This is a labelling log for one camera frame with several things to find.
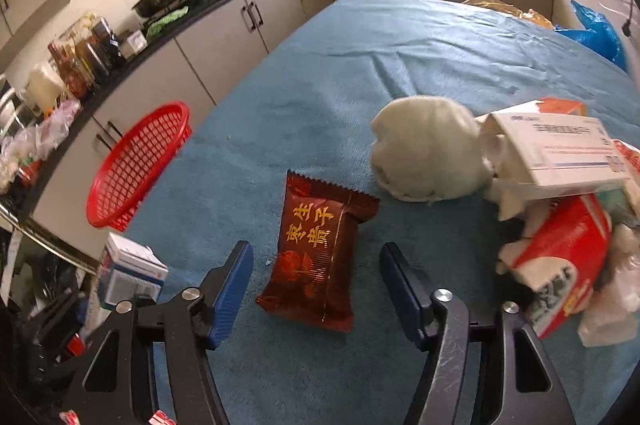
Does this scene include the blue plastic bag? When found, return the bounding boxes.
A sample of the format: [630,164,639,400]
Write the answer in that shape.
[554,0,628,71]

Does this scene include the green cloth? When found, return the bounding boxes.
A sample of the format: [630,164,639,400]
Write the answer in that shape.
[146,6,190,38]

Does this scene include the white plastic jug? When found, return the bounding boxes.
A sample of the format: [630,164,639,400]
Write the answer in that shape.
[25,65,65,112]

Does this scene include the blue blanket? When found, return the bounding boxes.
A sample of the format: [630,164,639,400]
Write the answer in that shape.
[85,0,640,425]

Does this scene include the red white tissue pack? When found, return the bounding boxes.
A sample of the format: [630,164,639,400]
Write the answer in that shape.
[497,192,613,340]

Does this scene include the yellow plastic bag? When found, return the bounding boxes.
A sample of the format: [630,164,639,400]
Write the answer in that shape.
[462,0,553,28]

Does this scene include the dark red snack packet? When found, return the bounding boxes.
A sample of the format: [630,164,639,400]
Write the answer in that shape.
[256,170,381,333]

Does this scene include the small blue white box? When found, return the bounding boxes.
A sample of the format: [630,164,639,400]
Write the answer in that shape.
[97,232,169,311]

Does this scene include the orange cardboard box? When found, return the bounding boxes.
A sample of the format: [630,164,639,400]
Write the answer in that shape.
[542,96,588,118]

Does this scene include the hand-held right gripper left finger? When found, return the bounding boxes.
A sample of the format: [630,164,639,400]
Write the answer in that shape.
[60,240,256,425]

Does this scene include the white medicine box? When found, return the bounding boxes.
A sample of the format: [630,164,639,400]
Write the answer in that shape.
[475,100,632,201]

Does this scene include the kitchen base cabinets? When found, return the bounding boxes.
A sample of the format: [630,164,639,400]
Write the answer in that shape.
[30,0,557,226]

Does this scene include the group of condiment bottles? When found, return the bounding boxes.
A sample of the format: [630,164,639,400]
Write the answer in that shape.
[47,11,126,100]

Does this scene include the red plastic basket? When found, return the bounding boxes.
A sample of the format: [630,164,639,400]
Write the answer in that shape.
[86,101,192,232]

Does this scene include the clear plastic bags on counter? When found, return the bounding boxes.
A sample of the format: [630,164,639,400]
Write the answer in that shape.
[0,99,82,191]

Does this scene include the black power cable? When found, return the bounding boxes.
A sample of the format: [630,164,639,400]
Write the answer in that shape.
[621,0,639,38]

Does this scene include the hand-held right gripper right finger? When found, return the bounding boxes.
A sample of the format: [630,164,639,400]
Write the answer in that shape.
[379,242,608,425]

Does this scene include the crumpled white tissue ball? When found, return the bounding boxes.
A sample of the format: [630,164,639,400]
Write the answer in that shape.
[370,95,493,204]

